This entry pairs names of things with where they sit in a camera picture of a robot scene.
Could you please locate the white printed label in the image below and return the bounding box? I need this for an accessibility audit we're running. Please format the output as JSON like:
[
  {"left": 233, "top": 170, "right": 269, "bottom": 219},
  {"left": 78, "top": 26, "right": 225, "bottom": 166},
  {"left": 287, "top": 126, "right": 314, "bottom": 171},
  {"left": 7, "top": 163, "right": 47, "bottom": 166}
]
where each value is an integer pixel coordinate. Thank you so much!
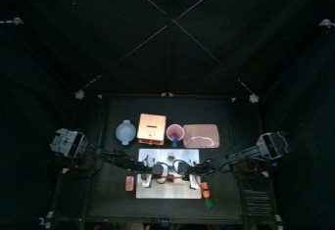
[{"left": 242, "top": 189, "right": 274, "bottom": 221}]

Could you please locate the wooden box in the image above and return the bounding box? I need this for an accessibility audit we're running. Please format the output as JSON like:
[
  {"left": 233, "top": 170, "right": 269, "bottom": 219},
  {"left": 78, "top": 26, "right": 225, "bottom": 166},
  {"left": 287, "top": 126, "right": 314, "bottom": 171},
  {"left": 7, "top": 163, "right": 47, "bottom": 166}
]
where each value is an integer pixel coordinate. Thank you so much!
[{"left": 136, "top": 113, "right": 169, "bottom": 146}]

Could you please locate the blue spoon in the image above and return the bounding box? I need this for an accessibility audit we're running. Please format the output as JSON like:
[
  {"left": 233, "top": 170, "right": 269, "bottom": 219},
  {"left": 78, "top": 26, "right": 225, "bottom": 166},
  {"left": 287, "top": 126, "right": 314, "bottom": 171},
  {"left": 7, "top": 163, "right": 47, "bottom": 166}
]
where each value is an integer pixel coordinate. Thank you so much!
[{"left": 171, "top": 133, "right": 182, "bottom": 148}]

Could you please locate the red toy knife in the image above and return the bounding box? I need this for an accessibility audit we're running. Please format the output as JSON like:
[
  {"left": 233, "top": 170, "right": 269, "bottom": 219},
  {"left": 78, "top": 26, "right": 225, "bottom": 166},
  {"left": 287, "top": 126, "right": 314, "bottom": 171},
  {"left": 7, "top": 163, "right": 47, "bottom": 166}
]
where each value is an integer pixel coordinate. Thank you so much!
[{"left": 159, "top": 174, "right": 186, "bottom": 180}]

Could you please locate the pink cup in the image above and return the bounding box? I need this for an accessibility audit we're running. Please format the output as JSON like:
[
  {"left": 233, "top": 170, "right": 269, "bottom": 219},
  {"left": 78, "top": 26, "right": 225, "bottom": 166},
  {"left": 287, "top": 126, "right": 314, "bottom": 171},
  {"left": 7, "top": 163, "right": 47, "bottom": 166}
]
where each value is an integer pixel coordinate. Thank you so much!
[{"left": 166, "top": 123, "right": 186, "bottom": 143}]

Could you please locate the white frame corner bracket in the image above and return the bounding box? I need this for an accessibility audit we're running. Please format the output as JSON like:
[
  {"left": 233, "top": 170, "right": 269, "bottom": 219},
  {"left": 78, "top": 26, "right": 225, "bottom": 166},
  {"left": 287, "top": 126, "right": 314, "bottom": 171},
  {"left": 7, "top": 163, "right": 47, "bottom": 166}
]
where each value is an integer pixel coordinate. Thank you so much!
[{"left": 36, "top": 210, "right": 56, "bottom": 230}]

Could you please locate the salmon red toy block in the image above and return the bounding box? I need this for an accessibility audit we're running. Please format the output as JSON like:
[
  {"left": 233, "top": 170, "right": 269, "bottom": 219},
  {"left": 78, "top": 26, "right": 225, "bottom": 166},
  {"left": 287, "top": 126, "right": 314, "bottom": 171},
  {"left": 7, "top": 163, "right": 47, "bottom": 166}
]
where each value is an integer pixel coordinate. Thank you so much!
[{"left": 124, "top": 175, "right": 136, "bottom": 193}]

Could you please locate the pink square plate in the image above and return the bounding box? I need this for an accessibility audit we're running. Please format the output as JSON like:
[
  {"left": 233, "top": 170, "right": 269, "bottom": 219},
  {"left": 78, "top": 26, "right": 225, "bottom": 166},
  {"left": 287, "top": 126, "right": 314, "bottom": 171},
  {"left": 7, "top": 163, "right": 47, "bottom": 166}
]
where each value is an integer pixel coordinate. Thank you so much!
[{"left": 181, "top": 123, "right": 222, "bottom": 150}]

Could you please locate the white cutting board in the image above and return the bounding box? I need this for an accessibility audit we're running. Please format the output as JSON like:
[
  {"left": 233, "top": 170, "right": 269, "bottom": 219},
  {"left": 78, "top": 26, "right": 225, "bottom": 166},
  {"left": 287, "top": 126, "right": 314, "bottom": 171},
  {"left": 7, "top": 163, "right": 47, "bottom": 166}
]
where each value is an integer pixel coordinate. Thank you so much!
[{"left": 135, "top": 148, "right": 203, "bottom": 200}]

